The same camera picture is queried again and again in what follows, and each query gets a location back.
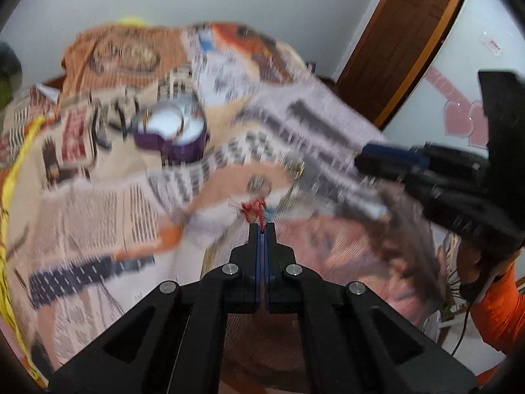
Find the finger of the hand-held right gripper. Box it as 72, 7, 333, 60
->
354, 153, 416, 183
364, 142, 428, 165

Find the brown wooden door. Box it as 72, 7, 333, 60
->
334, 0, 474, 129

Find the dark green object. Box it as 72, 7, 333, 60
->
0, 41, 23, 109

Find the purple heart-shaped jewelry box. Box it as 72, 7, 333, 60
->
132, 94, 211, 164

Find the person's right hand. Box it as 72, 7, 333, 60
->
455, 236, 513, 301

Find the black cable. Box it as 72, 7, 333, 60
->
450, 299, 473, 357

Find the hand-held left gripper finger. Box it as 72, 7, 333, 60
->
47, 222, 263, 394
264, 222, 480, 394

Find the small silver beaded jewelry piece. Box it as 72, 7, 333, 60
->
247, 174, 272, 193

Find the person's right forearm orange sleeve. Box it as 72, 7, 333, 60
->
470, 260, 525, 354

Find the pink heart wall decal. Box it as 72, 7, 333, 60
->
424, 67, 491, 148

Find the printed patchwork blanket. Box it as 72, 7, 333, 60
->
0, 21, 450, 394

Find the black cord bracelet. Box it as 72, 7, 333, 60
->
91, 98, 142, 150

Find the gold bangle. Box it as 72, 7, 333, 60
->
139, 107, 187, 140

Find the red braided thread bracelet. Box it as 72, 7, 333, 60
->
229, 198, 268, 230

